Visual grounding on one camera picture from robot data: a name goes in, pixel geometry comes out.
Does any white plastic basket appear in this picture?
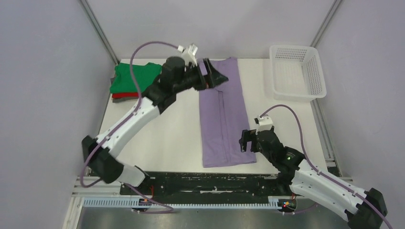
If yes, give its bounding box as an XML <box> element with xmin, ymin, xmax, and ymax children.
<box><xmin>269</xmin><ymin>45</ymin><xmax>327</xmax><ymax>103</ymax></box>

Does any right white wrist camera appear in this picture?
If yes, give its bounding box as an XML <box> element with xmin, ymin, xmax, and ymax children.
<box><xmin>255</xmin><ymin>115</ymin><xmax>274</xmax><ymax>135</ymax></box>

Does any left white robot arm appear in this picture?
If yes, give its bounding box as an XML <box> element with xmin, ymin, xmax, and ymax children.
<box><xmin>82</xmin><ymin>56</ymin><xmax>229</xmax><ymax>195</ymax></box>

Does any white cable duct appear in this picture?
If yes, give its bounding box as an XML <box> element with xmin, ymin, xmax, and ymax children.
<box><xmin>83</xmin><ymin>196</ymin><xmax>287</xmax><ymax>210</ymax></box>

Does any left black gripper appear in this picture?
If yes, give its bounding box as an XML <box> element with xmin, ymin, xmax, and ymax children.
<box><xmin>175</xmin><ymin>59</ymin><xmax>228</xmax><ymax>94</ymax></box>

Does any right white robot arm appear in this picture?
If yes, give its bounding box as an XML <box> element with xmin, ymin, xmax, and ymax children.
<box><xmin>239</xmin><ymin>129</ymin><xmax>388</xmax><ymax>229</ymax></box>

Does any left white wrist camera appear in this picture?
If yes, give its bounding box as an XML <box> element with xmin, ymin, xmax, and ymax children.
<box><xmin>177</xmin><ymin>43</ymin><xmax>198</xmax><ymax>66</ymax></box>

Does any purple t shirt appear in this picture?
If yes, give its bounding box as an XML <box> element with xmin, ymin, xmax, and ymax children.
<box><xmin>199</xmin><ymin>57</ymin><xmax>257</xmax><ymax>168</ymax></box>

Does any grey folded t shirt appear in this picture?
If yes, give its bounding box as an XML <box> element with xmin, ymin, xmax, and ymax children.
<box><xmin>112</xmin><ymin>97</ymin><xmax>139</xmax><ymax>103</ymax></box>

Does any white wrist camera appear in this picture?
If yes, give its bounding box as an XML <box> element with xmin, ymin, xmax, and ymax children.
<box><xmin>255</xmin><ymin>115</ymin><xmax>274</xmax><ymax>135</ymax></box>
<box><xmin>177</xmin><ymin>43</ymin><xmax>198</xmax><ymax>66</ymax></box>

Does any red folded t shirt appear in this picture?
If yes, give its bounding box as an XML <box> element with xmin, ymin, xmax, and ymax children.
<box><xmin>112</xmin><ymin>92</ymin><xmax>139</xmax><ymax>99</ymax></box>

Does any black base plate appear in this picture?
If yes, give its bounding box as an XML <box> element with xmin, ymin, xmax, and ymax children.
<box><xmin>137</xmin><ymin>171</ymin><xmax>292</xmax><ymax>204</ymax></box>

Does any green folded t shirt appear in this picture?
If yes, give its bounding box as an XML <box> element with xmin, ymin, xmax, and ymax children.
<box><xmin>110</xmin><ymin>62</ymin><xmax>162</xmax><ymax>94</ymax></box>

